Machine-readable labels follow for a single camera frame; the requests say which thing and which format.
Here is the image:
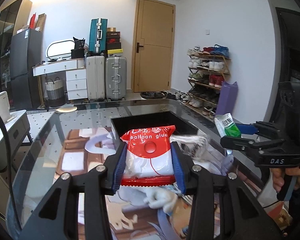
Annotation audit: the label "black storage box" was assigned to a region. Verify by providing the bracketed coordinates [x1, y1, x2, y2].
[111, 112, 198, 147]

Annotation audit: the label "white vanity desk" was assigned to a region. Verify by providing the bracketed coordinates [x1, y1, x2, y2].
[32, 59, 85, 76]

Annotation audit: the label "white suitcase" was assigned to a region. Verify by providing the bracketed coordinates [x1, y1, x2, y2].
[86, 56, 106, 100]

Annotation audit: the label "purple paper bag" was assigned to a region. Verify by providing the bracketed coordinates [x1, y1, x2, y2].
[216, 81, 238, 115]

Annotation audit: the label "woven laundry basket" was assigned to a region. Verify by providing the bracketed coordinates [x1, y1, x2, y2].
[45, 77, 65, 107]

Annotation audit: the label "stacked shoe boxes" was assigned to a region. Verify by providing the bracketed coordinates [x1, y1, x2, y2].
[106, 27, 123, 57]

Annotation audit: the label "oval vanity mirror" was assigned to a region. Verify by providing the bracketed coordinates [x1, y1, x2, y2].
[46, 40, 75, 60]

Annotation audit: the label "grey side cabinet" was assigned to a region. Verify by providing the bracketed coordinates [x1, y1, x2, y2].
[0, 109, 33, 173]

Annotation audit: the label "anime print desk mat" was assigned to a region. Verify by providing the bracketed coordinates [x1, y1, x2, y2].
[53, 127, 241, 240]

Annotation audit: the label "dark glass cabinet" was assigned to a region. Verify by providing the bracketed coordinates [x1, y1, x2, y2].
[0, 0, 33, 97]

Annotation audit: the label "tan wooden door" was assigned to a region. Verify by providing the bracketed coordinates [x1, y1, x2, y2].
[131, 0, 175, 93]

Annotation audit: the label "wooden shoe rack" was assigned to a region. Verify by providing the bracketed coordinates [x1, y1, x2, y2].
[185, 50, 230, 122]

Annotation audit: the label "bagged white adidas socks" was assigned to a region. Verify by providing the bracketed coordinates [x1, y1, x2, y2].
[170, 135, 210, 160]

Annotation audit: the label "teal suitcase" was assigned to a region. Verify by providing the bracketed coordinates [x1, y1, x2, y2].
[89, 18, 108, 54]

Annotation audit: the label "right hand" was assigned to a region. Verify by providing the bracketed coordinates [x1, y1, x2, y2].
[271, 167, 300, 192]

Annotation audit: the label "silver suitcase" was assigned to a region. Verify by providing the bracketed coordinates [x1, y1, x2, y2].
[105, 56, 127, 100]

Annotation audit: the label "white plush doll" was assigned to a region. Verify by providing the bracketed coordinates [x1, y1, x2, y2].
[140, 185, 181, 216]

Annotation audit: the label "black refrigerator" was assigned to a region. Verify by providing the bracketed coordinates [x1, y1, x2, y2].
[10, 29, 42, 111]

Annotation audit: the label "white drawer unit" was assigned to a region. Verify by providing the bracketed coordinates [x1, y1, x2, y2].
[66, 69, 88, 100]

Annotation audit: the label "black bag on desk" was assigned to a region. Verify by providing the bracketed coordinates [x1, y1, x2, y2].
[71, 37, 85, 59]

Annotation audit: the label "green white snack pouch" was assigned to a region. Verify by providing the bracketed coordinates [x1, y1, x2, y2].
[214, 113, 241, 138]

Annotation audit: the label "black cable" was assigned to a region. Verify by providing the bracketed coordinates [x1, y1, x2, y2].
[0, 103, 23, 233]

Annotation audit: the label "red balloon glue packet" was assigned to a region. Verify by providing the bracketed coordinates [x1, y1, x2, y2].
[121, 125, 175, 187]

